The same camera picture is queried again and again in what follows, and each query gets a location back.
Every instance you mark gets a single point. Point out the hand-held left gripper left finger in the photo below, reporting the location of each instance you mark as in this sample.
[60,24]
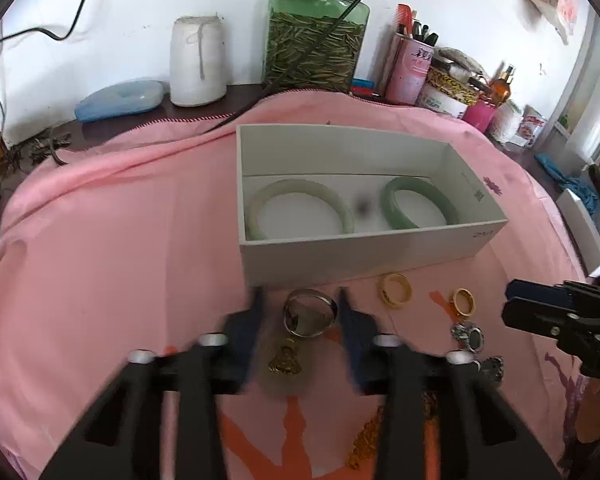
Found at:
[252,320]

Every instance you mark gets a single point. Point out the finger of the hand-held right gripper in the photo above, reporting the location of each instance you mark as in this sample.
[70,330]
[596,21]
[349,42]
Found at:
[530,290]
[530,316]

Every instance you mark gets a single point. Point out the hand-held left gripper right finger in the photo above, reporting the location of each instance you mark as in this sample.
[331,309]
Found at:
[351,325]

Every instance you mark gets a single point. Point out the wide silver bangle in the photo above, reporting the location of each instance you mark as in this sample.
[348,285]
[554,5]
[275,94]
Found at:
[300,332]

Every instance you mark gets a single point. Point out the white cardboard box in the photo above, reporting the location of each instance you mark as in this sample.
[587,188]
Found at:
[355,255]

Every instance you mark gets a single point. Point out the gold brown pendant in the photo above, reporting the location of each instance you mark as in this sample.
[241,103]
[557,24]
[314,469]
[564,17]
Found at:
[282,360]

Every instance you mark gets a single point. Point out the silver filigree ornament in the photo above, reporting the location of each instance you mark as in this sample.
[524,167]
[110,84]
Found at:
[492,367]

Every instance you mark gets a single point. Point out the white panel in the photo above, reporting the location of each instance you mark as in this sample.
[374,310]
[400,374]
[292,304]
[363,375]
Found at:
[582,235]

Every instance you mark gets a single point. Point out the blue cloth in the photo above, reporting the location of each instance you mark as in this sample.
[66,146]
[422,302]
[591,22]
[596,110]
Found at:
[565,180]

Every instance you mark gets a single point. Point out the green jade bangle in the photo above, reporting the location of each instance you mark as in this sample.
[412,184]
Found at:
[392,200]

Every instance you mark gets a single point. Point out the pale jade bangle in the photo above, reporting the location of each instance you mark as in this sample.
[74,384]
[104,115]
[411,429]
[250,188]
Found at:
[300,185]

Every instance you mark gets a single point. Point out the pink printed cloth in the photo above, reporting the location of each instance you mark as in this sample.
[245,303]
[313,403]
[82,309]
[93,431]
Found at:
[130,235]

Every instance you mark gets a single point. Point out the red and white packet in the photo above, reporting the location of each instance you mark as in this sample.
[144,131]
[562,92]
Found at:
[532,127]

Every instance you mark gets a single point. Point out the amber glass bottle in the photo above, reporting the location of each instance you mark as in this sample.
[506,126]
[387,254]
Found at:
[502,87]

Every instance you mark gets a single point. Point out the white tub with yellow band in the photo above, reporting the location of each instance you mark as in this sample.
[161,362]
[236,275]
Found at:
[445,100]

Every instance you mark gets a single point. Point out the red lighter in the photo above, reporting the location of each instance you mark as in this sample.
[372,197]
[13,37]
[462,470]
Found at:
[362,90]

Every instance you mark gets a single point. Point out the grey cloth bundle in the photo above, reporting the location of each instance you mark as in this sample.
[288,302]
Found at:
[460,60]

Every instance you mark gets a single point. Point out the blue lighter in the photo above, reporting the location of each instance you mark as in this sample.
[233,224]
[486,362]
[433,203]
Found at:
[364,82]

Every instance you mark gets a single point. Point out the pink pen cup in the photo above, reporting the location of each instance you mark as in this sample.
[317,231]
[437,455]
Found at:
[410,75]

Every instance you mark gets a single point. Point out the white thread roll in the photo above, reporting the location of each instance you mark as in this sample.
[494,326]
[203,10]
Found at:
[197,70]

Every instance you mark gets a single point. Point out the blue soap box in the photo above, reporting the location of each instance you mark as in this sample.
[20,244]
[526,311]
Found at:
[115,100]

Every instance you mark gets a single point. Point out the black pen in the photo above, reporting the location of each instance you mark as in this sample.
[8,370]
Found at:
[418,31]
[431,38]

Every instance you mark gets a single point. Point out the green glass jar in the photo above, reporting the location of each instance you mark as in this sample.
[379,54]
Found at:
[310,50]

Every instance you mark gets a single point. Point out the red comb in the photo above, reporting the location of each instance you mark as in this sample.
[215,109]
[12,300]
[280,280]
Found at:
[404,17]

